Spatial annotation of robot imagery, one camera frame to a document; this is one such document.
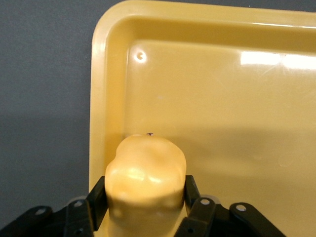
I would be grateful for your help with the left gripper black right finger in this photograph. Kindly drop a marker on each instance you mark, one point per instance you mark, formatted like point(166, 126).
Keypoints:
point(209, 219)

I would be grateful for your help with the yellow potato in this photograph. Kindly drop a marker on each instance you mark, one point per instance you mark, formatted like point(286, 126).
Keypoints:
point(145, 177)

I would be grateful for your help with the yellow plastic tray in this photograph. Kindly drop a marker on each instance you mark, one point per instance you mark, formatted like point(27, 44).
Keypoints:
point(222, 111)

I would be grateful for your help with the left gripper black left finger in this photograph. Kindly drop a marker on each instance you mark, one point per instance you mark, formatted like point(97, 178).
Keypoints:
point(81, 214)

